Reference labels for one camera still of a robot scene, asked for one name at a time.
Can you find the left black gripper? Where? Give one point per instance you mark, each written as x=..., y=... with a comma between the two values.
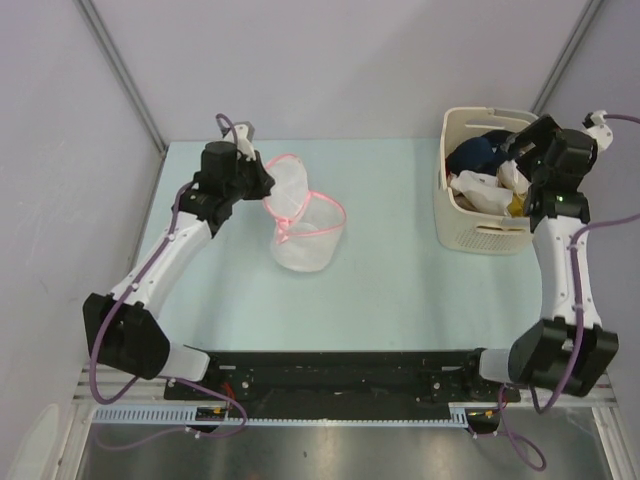
x=263, y=181

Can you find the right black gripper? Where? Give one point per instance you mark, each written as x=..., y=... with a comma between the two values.
x=540, y=132

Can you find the dark navy bra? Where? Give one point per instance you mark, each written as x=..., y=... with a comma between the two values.
x=480, y=154

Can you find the white mesh laundry bag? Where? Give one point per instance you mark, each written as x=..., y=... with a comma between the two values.
x=308, y=223

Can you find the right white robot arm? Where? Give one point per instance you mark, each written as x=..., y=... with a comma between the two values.
x=567, y=350

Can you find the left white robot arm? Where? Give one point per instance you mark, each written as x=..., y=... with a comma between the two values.
x=122, y=327

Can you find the cream plastic laundry basket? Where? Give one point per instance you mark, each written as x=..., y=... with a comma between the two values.
x=460, y=226

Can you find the yellow garment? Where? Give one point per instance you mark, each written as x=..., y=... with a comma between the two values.
x=517, y=206

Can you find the white crumpled garment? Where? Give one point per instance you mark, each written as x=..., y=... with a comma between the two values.
x=486, y=193

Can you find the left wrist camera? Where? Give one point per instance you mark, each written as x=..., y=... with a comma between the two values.
x=243, y=133

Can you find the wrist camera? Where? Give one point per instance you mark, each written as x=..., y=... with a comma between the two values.
x=595, y=126
x=243, y=133

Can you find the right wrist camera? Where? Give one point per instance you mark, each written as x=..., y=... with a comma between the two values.
x=595, y=126

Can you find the aluminium frame rail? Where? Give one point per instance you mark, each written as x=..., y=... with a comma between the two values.
x=110, y=382

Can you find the white slotted cable duct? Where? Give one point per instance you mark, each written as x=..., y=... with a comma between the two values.
x=199, y=415

